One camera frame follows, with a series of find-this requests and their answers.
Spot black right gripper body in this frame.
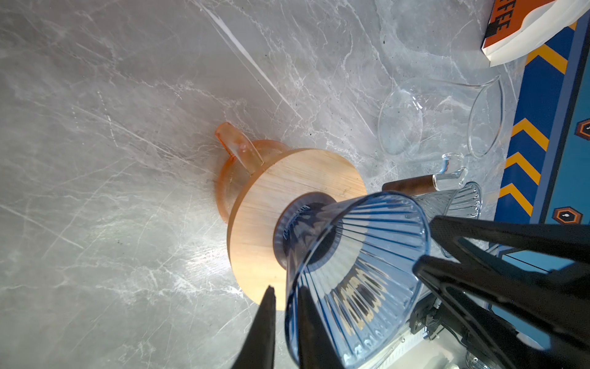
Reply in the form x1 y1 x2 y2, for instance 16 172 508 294
409 295 589 368

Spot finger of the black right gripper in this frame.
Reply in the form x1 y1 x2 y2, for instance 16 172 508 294
413 256 589 353
430 216 589 264

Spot grey ribbed glass dripper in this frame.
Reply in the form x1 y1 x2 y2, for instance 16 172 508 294
413 181 482 222

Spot orange glass carafe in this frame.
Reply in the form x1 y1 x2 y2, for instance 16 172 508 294
215 122 290 223

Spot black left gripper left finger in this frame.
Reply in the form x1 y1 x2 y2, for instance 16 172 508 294
232 286 277 369

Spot wooden dripper holder ring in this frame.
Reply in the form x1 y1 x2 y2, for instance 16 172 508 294
226 148 369 311

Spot coffee filter paper pack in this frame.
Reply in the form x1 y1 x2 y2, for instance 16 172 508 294
481 0 589 67

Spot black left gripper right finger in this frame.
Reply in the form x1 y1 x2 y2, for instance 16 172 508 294
297 287 344 369

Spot blue ribbed plastic dripper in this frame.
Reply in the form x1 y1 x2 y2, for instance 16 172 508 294
273 192 431 368

